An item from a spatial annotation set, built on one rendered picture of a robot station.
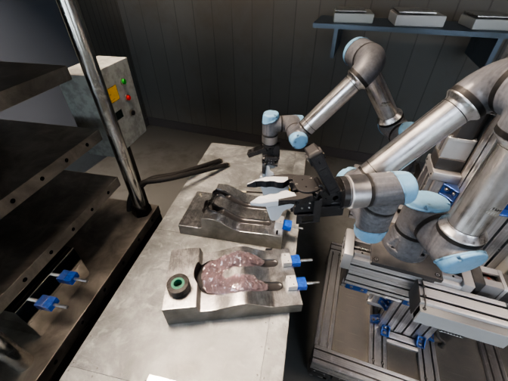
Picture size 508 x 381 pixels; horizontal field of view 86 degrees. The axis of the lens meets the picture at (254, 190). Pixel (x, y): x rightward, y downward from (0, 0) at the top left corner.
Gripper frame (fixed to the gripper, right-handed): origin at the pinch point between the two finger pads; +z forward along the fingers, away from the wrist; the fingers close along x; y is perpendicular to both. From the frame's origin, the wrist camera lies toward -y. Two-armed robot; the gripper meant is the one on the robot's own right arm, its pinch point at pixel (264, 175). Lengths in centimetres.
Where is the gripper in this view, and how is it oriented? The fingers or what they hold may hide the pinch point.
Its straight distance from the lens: 147.7
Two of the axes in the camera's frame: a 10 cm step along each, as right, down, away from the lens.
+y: 9.8, 1.3, -1.5
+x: 2.0, -6.2, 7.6
